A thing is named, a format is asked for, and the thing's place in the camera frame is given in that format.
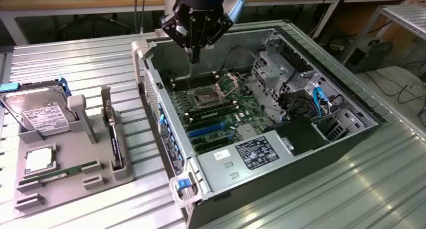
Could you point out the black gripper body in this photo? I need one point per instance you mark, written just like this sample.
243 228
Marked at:
199 4

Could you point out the black graphics card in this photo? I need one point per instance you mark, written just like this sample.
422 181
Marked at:
115 139

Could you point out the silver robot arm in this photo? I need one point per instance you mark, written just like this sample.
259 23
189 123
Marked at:
236 4

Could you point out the black RAM slot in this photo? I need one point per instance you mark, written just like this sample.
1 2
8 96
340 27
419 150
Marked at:
193 77
196 83
209 108

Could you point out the metal socket cover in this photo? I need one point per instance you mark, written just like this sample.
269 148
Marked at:
227 83

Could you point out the black chair base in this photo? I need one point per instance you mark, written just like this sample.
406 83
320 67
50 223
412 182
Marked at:
99 20

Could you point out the metal disk bay cage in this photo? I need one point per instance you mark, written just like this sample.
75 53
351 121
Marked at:
271 71

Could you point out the CPU socket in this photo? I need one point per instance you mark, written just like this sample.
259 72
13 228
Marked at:
203 97

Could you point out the installed RAM stick with label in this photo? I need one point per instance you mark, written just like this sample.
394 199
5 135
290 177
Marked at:
212 114

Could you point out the green motherboard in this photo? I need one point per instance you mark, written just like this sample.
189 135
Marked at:
232 116

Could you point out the blue card retainer clip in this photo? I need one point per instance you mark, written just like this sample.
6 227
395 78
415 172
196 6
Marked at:
173 144
161 119
179 158

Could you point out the blue expansion slot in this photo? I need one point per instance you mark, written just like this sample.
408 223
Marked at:
205 130

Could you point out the silver chipset heat sink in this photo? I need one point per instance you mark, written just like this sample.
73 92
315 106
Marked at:
248 132

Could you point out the black plastic shroud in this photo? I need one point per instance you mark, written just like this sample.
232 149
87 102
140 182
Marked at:
299 136

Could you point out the black bag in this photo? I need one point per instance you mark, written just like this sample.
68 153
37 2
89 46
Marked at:
380 52

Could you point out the silver hard disk with label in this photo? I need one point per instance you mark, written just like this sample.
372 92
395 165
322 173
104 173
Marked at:
36 111

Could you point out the perforated metal disk bay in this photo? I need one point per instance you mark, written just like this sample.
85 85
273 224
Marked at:
339 125

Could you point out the grey power supply with label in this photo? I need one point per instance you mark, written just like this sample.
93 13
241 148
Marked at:
216 169

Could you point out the metal slat side table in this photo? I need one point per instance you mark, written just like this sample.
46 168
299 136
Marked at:
406 19

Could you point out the grey parts rack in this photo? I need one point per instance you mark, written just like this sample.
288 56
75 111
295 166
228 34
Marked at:
83 164

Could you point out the blue case release latch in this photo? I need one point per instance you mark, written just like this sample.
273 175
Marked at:
181 184

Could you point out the open black PC case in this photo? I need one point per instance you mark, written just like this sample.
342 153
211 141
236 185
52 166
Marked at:
299 176

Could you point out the silver CPU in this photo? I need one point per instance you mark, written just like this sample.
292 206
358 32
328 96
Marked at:
38 160

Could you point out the green RAM stick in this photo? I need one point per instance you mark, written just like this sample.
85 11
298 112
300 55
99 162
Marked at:
56 175

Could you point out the wooden desk with white frame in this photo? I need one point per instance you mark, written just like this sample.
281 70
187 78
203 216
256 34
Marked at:
99 0

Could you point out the blue disk bracket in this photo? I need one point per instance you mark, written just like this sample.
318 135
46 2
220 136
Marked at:
8 87

